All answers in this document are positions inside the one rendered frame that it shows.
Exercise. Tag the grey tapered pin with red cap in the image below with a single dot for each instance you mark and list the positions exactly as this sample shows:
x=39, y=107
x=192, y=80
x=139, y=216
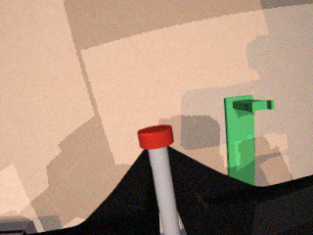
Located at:
x=155, y=139

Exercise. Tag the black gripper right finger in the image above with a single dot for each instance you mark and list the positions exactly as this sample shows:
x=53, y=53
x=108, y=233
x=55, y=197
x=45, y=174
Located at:
x=213, y=203

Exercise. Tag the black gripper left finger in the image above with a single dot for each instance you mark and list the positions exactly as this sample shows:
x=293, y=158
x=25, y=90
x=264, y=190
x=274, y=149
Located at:
x=130, y=209

